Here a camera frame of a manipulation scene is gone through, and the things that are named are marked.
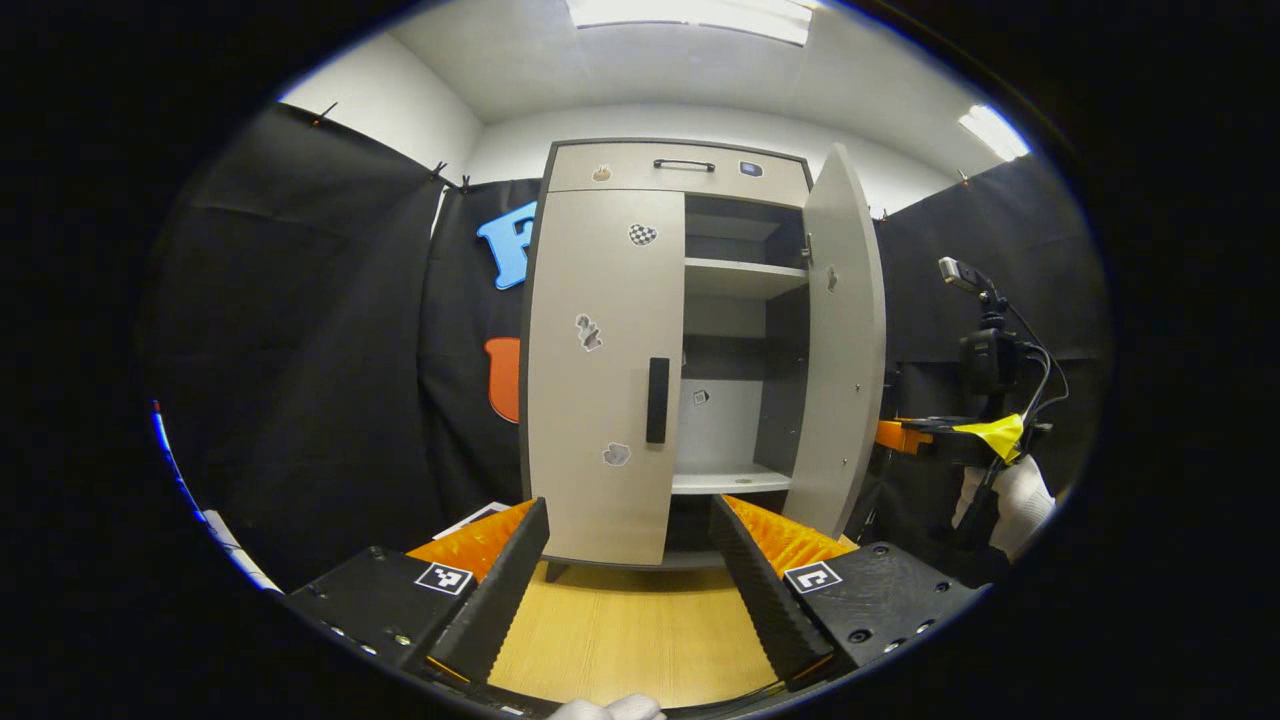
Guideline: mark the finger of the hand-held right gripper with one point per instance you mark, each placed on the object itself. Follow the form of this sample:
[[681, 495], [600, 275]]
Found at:
[[900, 437]]

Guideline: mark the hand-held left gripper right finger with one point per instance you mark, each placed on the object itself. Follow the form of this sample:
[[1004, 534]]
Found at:
[[770, 610]]

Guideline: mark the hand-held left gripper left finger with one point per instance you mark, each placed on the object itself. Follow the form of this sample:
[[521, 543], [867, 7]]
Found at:
[[495, 600]]

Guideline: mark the grey shoe cabinet door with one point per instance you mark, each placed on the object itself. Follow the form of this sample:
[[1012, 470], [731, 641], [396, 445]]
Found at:
[[845, 350], [570, 450]]

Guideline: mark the grey double-door shoe cabinet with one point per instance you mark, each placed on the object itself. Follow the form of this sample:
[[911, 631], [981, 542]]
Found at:
[[785, 380]]

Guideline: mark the grey cabinet shelf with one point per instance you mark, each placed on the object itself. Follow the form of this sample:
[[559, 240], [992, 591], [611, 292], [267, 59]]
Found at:
[[725, 482], [740, 278]]

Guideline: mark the grey cabinet drawer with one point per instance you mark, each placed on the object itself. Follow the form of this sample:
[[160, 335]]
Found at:
[[640, 187]]

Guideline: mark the white leaflet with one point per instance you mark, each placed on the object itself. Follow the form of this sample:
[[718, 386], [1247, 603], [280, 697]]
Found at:
[[470, 520]]

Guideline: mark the small ceiling light panel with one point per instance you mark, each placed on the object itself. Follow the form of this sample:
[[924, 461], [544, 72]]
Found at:
[[993, 132]]

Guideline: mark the black backdrop cloth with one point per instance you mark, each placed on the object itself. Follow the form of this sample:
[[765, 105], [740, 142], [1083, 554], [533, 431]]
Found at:
[[300, 350]]

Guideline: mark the large ceiling light panel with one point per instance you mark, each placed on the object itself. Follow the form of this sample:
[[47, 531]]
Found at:
[[690, 18]]

